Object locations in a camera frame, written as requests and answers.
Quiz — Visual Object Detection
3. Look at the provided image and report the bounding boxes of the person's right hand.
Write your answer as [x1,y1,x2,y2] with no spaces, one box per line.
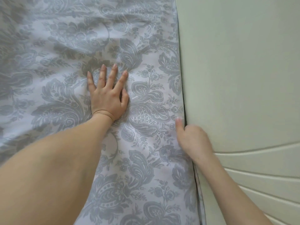
[175,117,215,162]

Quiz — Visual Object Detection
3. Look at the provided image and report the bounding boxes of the person's left hand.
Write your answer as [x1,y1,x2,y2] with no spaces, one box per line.
[86,63,130,123]

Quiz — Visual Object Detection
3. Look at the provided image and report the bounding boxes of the blue-grey cloth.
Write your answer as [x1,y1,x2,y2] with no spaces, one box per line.
[0,0,207,225]

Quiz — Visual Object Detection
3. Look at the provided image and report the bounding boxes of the person's left forearm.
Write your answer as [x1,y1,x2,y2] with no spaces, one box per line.
[0,112,114,225]

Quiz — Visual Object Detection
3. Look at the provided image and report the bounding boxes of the person's right forearm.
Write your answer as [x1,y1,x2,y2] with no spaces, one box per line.
[193,152,273,225]

